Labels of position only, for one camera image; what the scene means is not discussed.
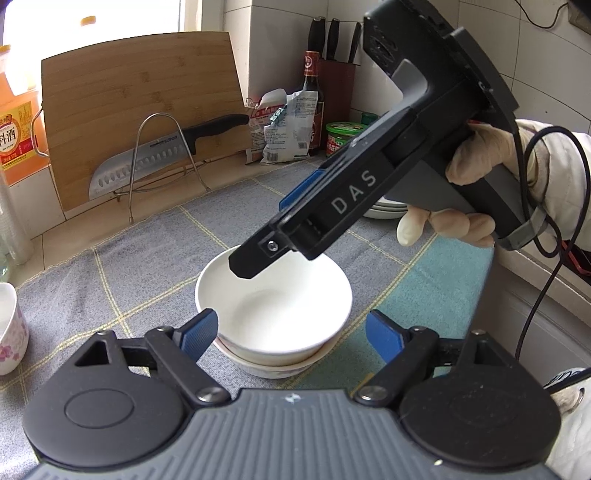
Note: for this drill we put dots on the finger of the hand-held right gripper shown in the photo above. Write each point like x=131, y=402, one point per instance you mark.
x=258, y=256
x=300, y=189

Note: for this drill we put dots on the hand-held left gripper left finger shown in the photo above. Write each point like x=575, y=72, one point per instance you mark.
x=198, y=334

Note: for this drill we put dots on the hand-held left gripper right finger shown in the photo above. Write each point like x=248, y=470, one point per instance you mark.
x=385, y=337

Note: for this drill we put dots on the white ceramic bowl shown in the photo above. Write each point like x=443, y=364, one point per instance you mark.
x=277, y=318

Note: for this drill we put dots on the white bowl pink flowers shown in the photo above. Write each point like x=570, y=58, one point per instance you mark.
x=277, y=372
x=11, y=332

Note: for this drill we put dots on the person's right forearm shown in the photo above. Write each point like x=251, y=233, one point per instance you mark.
x=568, y=175

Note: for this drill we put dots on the person's right hand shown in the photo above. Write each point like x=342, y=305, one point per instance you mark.
x=498, y=152

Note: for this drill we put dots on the dark green container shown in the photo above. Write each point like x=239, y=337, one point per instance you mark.
x=369, y=118

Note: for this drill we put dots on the white blue printed bag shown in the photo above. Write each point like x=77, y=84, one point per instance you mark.
x=291, y=134

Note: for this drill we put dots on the green lid sauce jar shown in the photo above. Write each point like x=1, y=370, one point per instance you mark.
x=339, y=138

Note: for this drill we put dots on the red white food bag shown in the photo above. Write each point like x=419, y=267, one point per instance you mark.
x=256, y=134

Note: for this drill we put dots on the green bag clip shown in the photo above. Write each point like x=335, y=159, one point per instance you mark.
x=277, y=117

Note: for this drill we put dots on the dark red knife block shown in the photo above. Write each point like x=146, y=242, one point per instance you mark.
x=337, y=92

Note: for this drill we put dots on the grey teal checked towel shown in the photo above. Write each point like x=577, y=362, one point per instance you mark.
x=138, y=277

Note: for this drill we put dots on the dark soy sauce bottle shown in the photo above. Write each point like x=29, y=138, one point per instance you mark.
x=311, y=69

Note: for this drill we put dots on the wooden cutting board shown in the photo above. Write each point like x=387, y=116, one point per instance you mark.
x=138, y=78

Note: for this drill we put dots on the stack of clear plastic cups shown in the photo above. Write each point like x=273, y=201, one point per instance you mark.
x=16, y=221

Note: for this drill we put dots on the white garment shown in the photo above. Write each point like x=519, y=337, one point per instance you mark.
x=577, y=438

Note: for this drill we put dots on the orange cooking wine bottle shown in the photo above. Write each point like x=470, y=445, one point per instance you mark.
x=18, y=134

